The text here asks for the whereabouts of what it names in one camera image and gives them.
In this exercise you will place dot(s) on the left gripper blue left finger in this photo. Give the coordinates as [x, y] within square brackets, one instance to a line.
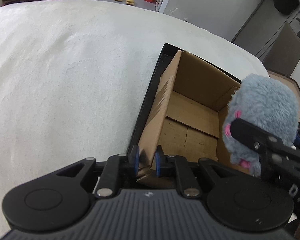
[118, 172]

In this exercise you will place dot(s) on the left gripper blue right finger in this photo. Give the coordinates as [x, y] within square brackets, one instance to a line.
[178, 168]

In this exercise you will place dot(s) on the grey fluffy plush toy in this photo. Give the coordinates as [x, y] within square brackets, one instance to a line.
[268, 104]

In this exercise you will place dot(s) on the brown cardboard box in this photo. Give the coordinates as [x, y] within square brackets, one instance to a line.
[188, 112]

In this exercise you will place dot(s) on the grey upholstered headboard panel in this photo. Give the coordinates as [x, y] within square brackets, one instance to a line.
[284, 55]

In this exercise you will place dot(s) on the black rectangular tray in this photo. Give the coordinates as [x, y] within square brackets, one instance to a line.
[150, 97]

